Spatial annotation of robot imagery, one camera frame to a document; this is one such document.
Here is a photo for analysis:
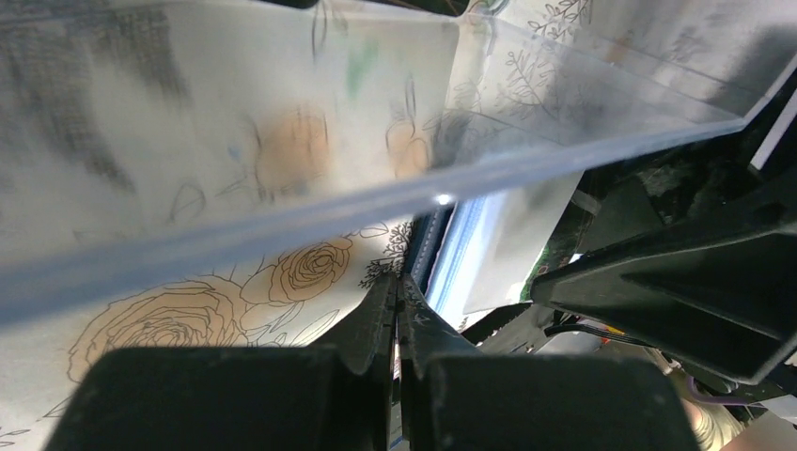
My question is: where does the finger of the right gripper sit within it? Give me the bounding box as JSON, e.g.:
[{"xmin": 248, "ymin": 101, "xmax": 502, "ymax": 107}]
[{"xmin": 530, "ymin": 169, "xmax": 796, "ymax": 384}]

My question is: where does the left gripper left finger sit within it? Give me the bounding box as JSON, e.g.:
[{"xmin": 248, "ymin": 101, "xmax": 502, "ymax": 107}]
[{"xmin": 46, "ymin": 274, "xmax": 398, "ymax": 450}]

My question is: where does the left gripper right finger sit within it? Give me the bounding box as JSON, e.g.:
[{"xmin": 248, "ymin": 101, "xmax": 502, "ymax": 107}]
[{"xmin": 397, "ymin": 276, "xmax": 698, "ymax": 450}]

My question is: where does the navy blue card holder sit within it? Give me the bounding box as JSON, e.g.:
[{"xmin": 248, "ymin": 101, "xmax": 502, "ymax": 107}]
[{"xmin": 407, "ymin": 174, "xmax": 584, "ymax": 319}]

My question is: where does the clear plastic card box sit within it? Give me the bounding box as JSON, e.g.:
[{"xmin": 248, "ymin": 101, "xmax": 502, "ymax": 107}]
[{"xmin": 1, "ymin": 1, "xmax": 796, "ymax": 323}]

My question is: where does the floral patterned table mat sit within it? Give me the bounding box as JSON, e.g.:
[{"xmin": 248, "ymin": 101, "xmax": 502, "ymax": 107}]
[{"xmin": 0, "ymin": 0, "xmax": 797, "ymax": 451}]

